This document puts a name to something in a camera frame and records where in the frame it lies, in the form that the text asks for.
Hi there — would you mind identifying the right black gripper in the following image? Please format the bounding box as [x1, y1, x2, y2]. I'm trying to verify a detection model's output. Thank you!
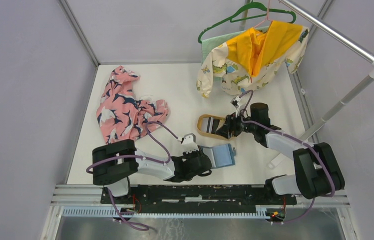
[214, 108, 257, 140]

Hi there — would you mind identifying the blue leather card holder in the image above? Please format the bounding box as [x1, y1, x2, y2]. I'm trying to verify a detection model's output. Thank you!
[200, 143, 236, 169]

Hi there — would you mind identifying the oval wooden tray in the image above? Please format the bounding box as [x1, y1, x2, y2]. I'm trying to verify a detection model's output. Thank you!
[197, 114, 234, 141]

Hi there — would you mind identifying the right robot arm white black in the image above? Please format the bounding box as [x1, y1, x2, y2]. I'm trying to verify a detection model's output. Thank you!
[208, 102, 345, 204]

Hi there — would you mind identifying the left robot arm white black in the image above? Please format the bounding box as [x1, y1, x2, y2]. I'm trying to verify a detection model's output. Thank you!
[86, 134, 212, 204]

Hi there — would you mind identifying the black credit card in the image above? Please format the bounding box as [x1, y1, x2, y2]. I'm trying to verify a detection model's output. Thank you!
[210, 118, 225, 133]

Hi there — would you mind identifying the grey striped credit card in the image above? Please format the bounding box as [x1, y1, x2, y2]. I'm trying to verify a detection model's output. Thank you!
[203, 117, 214, 133]

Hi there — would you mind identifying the dinosaur print yellow lined jacket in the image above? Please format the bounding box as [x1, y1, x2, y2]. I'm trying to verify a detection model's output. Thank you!
[196, 20, 310, 98]

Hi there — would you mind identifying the pink shark print garment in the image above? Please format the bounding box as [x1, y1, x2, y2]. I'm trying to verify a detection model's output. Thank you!
[96, 65, 170, 145]

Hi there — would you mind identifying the light green cloth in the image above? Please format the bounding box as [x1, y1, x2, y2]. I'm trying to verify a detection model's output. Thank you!
[200, 27, 270, 79]

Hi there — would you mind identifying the green plastic hanger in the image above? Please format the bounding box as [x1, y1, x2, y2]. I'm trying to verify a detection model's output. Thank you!
[197, 0, 297, 44]

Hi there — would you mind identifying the metal clothes rack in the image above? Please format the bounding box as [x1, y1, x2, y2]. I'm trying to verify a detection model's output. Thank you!
[239, 0, 374, 143]

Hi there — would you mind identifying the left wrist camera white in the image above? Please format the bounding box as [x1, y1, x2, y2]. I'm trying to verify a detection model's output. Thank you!
[178, 133, 199, 154]

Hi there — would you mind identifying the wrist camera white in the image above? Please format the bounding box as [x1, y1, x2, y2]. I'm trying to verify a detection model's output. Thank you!
[230, 96, 245, 117]
[178, 133, 199, 154]

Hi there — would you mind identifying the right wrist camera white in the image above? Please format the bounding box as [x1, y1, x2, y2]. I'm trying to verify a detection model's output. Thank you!
[230, 96, 245, 117]

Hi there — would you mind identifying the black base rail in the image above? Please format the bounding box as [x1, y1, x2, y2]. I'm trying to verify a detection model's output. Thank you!
[114, 184, 297, 214]

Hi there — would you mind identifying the white plastic bracket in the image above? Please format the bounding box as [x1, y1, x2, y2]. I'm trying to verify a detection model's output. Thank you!
[267, 153, 287, 170]

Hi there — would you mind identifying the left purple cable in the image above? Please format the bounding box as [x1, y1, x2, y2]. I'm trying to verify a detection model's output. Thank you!
[85, 120, 182, 232]

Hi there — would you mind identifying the white toothed cable duct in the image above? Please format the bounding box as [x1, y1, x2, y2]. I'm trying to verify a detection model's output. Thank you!
[61, 206, 269, 220]

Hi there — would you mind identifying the pink wire hanger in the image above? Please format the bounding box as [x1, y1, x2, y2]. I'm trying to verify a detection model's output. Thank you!
[253, 0, 271, 34]

